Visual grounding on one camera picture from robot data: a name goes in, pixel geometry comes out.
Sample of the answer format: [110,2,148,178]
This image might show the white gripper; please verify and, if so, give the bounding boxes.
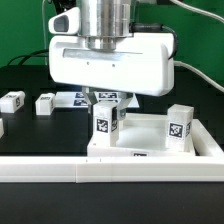
[49,33,174,121]

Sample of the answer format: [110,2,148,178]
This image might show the white square tabletop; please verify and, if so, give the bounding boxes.
[87,113,195,157]

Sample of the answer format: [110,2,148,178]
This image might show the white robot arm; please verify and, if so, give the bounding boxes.
[48,0,177,119]

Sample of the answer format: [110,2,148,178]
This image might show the white marker sheet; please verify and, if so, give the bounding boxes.
[53,89,140,109]

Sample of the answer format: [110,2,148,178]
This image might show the white U-shaped obstacle fence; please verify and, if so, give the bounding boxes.
[0,119,224,183]

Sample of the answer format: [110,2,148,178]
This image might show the black camera cable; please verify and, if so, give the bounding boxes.
[129,21,179,61]

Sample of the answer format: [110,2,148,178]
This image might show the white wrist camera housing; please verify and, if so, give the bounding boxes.
[48,7,80,35]

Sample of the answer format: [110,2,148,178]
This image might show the black cables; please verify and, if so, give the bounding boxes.
[7,48,50,66]

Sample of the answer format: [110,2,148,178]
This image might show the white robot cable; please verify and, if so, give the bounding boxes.
[169,0,224,94]

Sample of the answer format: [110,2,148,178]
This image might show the black camera stand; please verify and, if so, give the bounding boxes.
[52,0,76,14]

